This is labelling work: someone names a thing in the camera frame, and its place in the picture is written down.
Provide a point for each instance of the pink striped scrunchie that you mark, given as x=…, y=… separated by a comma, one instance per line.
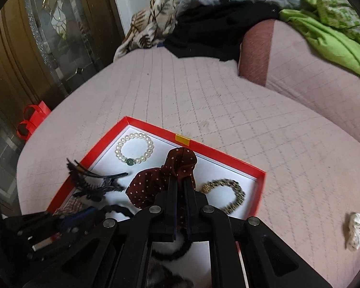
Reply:
x=69, y=207

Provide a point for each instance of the red cardboard box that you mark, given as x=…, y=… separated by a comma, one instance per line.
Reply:
x=156, y=127

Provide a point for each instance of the leaf print cloth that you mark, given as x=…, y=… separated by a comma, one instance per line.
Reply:
x=150, y=21

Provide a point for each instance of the green blanket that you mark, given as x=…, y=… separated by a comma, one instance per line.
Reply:
x=333, y=42

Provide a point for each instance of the red plastic object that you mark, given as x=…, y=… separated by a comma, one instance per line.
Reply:
x=39, y=109

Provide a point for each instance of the black fuzzy scrunchie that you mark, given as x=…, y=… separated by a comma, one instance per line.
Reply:
x=174, y=256

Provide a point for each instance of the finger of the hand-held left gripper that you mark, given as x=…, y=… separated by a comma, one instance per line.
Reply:
x=75, y=218

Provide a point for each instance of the black sequined hair clip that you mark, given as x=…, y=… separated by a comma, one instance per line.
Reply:
x=93, y=190

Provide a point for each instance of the grey fuzzy scrunchie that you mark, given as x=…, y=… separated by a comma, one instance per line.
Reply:
x=165, y=279

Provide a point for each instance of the white dotted scrunchie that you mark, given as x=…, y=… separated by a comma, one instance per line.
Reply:
x=355, y=231

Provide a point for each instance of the pink quilted pillow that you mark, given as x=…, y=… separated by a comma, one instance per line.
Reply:
x=303, y=66

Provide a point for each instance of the red polka dot scrunchie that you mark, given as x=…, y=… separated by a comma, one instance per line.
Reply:
x=147, y=192

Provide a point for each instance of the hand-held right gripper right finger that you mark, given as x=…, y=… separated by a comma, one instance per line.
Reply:
x=188, y=198

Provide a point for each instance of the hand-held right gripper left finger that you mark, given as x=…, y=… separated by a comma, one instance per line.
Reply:
x=174, y=198

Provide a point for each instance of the black cloth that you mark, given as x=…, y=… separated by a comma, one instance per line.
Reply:
x=213, y=30

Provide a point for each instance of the wooden door with glass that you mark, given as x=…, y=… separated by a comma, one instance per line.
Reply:
x=12, y=51

